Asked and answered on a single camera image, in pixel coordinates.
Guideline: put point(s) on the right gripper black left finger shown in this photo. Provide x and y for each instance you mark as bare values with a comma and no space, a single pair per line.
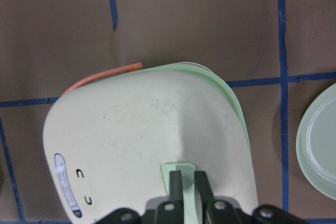
176,186

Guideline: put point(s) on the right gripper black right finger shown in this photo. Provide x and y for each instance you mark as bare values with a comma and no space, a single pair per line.
202,189

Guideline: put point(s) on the white rice cooker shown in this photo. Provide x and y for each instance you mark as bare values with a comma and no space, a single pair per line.
111,143

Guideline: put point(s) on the near green plate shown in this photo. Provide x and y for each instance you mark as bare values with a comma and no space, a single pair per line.
315,143

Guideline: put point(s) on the brown paper table mat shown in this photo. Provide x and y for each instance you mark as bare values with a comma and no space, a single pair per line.
277,55

